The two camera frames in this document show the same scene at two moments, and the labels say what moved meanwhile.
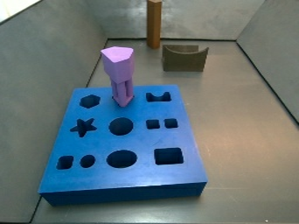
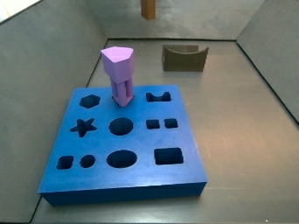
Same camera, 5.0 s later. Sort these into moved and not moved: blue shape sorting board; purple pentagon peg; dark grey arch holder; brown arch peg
Moved: brown arch peg
Not moved: dark grey arch holder; purple pentagon peg; blue shape sorting board
